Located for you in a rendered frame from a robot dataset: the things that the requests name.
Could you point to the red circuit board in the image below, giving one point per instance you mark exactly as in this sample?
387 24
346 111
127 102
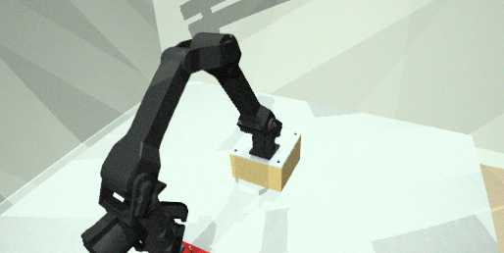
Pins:
189 248

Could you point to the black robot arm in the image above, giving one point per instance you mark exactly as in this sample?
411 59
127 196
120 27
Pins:
132 167

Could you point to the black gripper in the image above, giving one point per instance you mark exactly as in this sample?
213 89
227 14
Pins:
168 239

